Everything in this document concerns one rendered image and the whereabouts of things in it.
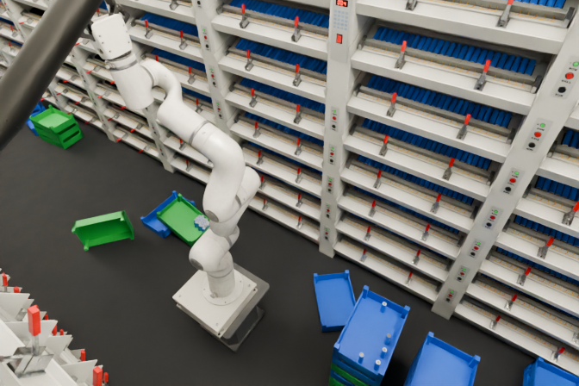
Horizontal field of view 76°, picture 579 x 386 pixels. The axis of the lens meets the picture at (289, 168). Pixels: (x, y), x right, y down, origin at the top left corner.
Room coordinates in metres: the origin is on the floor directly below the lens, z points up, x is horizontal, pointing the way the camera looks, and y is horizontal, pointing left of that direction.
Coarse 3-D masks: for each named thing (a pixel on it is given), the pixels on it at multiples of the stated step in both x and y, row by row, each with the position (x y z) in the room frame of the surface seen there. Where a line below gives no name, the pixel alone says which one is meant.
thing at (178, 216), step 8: (176, 200) 1.68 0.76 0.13; (184, 200) 1.67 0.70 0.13; (168, 208) 1.62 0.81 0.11; (176, 208) 1.64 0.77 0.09; (184, 208) 1.65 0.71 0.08; (192, 208) 1.64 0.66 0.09; (160, 216) 1.54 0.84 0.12; (168, 216) 1.57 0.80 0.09; (176, 216) 1.58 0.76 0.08; (184, 216) 1.59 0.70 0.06; (192, 216) 1.59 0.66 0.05; (168, 224) 1.48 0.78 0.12; (176, 224) 1.52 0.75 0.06; (184, 224) 1.53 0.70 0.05; (192, 224) 1.54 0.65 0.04; (176, 232) 1.45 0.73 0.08; (184, 232) 1.48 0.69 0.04; (192, 232) 1.49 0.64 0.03; (200, 232) 1.49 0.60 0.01; (184, 240) 1.41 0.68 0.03; (192, 240) 1.38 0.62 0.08
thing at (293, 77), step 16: (224, 48) 1.72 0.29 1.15; (240, 48) 1.71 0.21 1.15; (256, 48) 1.68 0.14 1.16; (272, 48) 1.65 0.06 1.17; (224, 64) 1.65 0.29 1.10; (240, 64) 1.63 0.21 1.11; (256, 64) 1.59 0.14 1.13; (272, 64) 1.56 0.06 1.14; (288, 64) 1.52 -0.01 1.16; (304, 64) 1.51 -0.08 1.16; (320, 64) 1.48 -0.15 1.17; (256, 80) 1.55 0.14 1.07; (272, 80) 1.48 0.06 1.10; (288, 80) 1.46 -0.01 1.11; (304, 80) 1.43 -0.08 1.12; (320, 80) 1.42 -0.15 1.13; (304, 96) 1.40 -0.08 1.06; (320, 96) 1.34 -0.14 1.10
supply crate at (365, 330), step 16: (368, 288) 0.80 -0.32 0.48; (368, 304) 0.76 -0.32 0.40; (352, 320) 0.70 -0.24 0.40; (368, 320) 0.69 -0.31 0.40; (384, 320) 0.69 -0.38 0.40; (400, 320) 0.69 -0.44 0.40; (352, 336) 0.63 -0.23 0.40; (368, 336) 0.63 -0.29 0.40; (384, 336) 0.62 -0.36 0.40; (336, 352) 0.55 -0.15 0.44; (352, 352) 0.56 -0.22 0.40; (368, 352) 0.56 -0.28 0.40; (368, 368) 0.51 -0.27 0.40; (384, 368) 0.50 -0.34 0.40
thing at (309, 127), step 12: (228, 84) 1.71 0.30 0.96; (228, 96) 1.67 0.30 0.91; (240, 96) 1.65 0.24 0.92; (240, 108) 1.62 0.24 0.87; (252, 108) 1.57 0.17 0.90; (264, 108) 1.55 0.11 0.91; (288, 108) 1.52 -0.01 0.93; (276, 120) 1.49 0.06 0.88; (288, 120) 1.45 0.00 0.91; (312, 132) 1.36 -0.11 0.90; (324, 132) 1.32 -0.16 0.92
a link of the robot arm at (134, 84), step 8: (136, 64) 1.00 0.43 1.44; (112, 72) 0.97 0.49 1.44; (120, 72) 0.96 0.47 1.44; (128, 72) 0.97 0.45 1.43; (136, 72) 0.98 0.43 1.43; (144, 72) 1.01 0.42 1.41; (120, 80) 0.96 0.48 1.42; (128, 80) 0.96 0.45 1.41; (136, 80) 0.97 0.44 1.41; (144, 80) 1.00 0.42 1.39; (152, 80) 1.02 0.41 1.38; (120, 88) 0.96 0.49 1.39; (128, 88) 0.96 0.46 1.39; (136, 88) 0.97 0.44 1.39; (144, 88) 0.98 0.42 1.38; (128, 96) 0.96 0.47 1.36; (136, 96) 0.96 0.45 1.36; (144, 96) 0.97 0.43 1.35; (152, 96) 1.00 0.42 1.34; (128, 104) 0.96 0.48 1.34; (136, 104) 0.95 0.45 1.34; (144, 104) 0.96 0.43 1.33
